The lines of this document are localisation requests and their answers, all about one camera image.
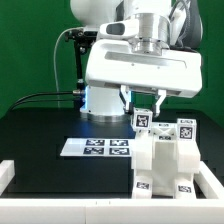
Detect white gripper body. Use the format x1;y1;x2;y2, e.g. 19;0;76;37
85;39;202;98

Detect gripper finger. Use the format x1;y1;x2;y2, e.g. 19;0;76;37
152;90;167;117
119;85;133;114

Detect small white tagged cube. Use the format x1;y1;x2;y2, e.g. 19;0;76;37
132;108;153;131

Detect white X-frame chair legs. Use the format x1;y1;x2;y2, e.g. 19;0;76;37
131;119;201;174

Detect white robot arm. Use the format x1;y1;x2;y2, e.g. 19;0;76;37
70;0;203;122

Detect white left fence bar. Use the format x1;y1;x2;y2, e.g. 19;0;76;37
0;160;15;196

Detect white front fence bar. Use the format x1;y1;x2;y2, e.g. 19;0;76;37
0;199;224;224

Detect black cables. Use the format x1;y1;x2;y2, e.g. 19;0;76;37
8;89;86;113

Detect black camera on stand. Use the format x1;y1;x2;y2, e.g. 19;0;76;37
65;27;98;107

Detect grey white cable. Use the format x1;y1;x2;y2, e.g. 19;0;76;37
53;27;81;109

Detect white flat tagged base plate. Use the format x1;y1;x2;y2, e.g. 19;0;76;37
60;138;133;157

